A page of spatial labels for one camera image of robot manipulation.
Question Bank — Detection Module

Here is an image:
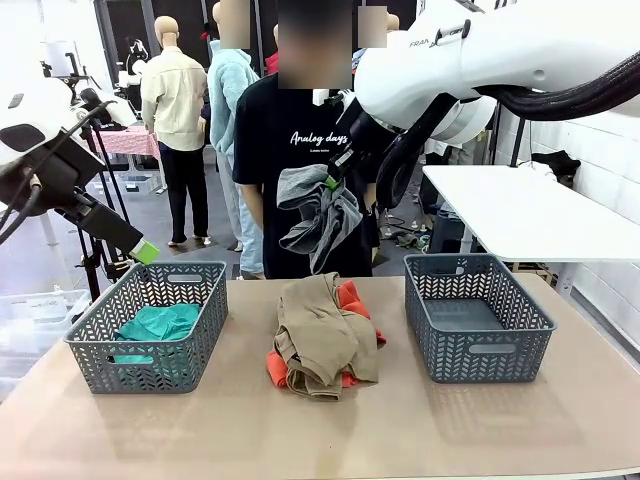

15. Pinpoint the clear plastic storage box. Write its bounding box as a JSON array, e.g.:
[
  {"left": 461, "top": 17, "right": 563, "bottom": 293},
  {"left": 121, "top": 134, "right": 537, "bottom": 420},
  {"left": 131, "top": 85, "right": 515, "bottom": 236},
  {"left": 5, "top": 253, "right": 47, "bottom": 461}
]
[{"left": 0, "top": 289, "right": 92, "bottom": 401}]

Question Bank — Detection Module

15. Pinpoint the orange garment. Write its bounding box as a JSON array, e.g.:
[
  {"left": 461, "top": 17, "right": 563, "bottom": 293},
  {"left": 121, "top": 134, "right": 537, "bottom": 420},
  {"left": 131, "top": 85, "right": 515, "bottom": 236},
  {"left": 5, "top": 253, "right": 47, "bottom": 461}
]
[{"left": 264, "top": 279, "right": 388, "bottom": 390}]

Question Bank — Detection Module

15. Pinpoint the mannequin in beige jacket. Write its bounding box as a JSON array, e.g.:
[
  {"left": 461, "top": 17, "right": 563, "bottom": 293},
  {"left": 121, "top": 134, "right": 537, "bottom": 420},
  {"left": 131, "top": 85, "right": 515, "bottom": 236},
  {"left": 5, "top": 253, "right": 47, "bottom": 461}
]
[{"left": 140, "top": 15, "right": 210, "bottom": 247}]

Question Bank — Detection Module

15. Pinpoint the white studio light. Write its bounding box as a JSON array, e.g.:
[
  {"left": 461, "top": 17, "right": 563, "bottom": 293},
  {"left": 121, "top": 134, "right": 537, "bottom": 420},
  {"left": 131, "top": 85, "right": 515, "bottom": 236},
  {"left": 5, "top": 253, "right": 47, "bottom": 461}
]
[{"left": 38, "top": 39, "right": 81, "bottom": 79}]

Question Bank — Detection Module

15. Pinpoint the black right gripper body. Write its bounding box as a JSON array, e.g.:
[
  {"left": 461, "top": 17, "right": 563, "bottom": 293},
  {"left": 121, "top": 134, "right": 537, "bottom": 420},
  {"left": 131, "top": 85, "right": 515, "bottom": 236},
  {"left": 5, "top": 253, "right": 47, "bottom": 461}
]
[{"left": 342, "top": 107, "right": 399, "bottom": 166}]

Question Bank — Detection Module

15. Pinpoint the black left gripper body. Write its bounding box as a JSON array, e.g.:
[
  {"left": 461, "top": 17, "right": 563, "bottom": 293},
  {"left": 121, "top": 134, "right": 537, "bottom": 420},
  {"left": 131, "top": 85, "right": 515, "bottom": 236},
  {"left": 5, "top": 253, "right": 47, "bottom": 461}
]
[{"left": 0, "top": 130, "right": 107, "bottom": 218}]

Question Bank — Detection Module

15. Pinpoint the white table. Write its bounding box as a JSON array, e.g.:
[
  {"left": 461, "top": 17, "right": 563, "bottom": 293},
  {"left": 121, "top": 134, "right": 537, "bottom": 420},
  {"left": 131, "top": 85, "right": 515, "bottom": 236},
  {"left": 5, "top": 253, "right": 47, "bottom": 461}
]
[{"left": 422, "top": 163, "right": 640, "bottom": 265}]

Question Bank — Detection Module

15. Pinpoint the black light stand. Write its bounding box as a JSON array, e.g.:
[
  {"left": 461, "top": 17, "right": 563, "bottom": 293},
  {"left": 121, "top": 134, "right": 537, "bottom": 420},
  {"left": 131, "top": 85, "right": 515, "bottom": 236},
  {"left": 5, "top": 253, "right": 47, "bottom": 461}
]
[{"left": 508, "top": 117, "right": 527, "bottom": 169}]

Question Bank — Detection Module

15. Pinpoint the black bin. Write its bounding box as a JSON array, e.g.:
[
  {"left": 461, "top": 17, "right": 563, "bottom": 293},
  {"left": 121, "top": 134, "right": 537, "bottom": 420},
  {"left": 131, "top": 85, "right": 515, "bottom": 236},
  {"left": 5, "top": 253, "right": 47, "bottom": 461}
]
[{"left": 429, "top": 209, "right": 466, "bottom": 254}]

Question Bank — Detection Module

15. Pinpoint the mannequin in light blue fleece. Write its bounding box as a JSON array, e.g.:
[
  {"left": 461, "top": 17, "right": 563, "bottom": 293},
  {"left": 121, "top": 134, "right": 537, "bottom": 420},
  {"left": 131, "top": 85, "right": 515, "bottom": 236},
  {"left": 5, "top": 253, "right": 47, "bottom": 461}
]
[{"left": 207, "top": 0, "right": 266, "bottom": 280}]

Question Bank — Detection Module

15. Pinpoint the person in black t-shirt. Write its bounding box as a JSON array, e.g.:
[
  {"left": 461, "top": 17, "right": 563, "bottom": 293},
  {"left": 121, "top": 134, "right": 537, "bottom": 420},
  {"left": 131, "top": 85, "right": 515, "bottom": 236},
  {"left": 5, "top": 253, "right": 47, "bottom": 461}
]
[{"left": 232, "top": 0, "right": 384, "bottom": 280}]

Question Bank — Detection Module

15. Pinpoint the grey plastic lattice basket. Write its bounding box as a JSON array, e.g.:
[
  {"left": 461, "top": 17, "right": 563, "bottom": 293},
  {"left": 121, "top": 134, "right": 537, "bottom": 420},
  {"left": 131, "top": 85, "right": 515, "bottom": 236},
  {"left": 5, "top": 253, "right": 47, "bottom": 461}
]
[
  {"left": 64, "top": 260, "right": 230, "bottom": 395},
  {"left": 403, "top": 253, "right": 558, "bottom": 385}
]

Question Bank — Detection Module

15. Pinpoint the black cloth bundle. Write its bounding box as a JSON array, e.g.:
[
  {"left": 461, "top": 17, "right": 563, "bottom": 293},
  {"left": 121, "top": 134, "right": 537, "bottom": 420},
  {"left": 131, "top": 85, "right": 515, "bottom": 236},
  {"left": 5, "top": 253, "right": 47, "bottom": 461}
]
[{"left": 529, "top": 149, "right": 582, "bottom": 187}]

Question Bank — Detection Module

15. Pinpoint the teal shirt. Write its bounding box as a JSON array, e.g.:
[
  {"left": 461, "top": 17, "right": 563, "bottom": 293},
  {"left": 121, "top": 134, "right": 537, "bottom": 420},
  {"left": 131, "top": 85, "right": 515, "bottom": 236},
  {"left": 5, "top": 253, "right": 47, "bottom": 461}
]
[{"left": 110, "top": 302, "right": 202, "bottom": 366}]

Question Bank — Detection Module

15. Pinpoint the black camera tripod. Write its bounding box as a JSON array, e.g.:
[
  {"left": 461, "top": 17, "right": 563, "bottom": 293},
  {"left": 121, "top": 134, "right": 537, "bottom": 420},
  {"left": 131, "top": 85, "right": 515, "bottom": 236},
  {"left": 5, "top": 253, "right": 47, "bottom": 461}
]
[{"left": 74, "top": 119, "right": 139, "bottom": 302}]

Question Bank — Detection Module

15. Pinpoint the pink checked tablecloth table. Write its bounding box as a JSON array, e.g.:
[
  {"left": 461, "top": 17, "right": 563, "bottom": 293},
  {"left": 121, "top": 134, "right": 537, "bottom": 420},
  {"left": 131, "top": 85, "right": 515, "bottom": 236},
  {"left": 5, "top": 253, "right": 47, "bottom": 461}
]
[{"left": 92, "top": 124, "right": 162, "bottom": 162}]

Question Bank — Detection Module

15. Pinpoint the khaki garment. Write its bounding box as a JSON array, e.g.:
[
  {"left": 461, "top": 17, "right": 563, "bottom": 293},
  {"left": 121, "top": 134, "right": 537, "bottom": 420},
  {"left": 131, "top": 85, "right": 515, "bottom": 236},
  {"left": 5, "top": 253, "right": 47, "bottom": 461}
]
[{"left": 273, "top": 272, "right": 380, "bottom": 403}]

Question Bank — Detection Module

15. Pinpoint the grey garment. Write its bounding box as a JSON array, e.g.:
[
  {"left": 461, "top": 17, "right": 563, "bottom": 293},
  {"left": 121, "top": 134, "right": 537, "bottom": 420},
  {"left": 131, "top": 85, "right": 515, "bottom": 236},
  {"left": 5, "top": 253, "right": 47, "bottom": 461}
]
[{"left": 276, "top": 164, "right": 364, "bottom": 276}]

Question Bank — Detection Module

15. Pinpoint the person's right forearm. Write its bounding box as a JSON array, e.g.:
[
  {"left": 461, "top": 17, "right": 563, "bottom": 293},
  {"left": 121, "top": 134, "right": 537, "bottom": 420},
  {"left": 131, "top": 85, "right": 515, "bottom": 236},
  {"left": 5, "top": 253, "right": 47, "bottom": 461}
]
[{"left": 242, "top": 197, "right": 266, "bottom": 234}]

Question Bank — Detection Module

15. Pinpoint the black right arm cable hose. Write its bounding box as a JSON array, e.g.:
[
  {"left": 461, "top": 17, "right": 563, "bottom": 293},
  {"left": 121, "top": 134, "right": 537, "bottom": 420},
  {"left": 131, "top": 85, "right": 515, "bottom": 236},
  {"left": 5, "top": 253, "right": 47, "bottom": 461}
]
[{"left": 374, "top": 49, "right": 640, "bottom": 211}]

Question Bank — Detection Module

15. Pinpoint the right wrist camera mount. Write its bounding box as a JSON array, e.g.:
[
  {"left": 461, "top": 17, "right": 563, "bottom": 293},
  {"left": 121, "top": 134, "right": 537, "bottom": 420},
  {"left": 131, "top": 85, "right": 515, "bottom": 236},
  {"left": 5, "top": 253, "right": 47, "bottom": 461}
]
[{"left": 311, "top": 87, "right": 357, "bottom": 109}]

